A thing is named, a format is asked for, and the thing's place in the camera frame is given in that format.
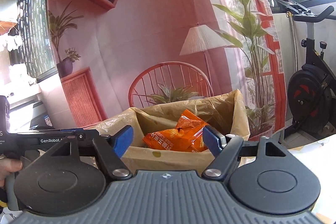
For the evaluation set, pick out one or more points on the black exercise bike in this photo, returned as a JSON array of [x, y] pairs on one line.
[[309, 92]]

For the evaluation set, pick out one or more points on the person's left hand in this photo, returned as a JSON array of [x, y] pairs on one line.
[[8, 167]]

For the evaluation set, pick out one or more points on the metal stand pole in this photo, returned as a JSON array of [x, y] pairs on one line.
[[292, 37]]

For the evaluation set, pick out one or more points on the hanging white laundry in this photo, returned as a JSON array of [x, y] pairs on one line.
[[11, 41]]

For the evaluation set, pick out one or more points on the grey appliance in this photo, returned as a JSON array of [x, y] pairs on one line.
[[42, 116]]

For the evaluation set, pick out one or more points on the plastic-lined cardboard box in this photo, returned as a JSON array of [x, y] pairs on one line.
[[168, 159]]

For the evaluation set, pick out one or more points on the orange printed snack packet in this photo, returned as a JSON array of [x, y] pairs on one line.
[[168, 138]]

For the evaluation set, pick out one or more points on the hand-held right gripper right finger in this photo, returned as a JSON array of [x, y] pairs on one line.
[[211, 141]]

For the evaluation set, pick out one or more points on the window with metal grille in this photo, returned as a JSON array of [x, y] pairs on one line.
[[36, 29]]

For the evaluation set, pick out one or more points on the printed room backdrop cloth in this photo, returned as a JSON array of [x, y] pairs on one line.
[[147, 29]]

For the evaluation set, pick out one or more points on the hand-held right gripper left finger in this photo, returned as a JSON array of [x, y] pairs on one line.
[[123, 141]]

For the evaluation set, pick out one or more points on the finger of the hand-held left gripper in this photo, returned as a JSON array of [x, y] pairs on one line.
[[39, 132], [48, 140]]

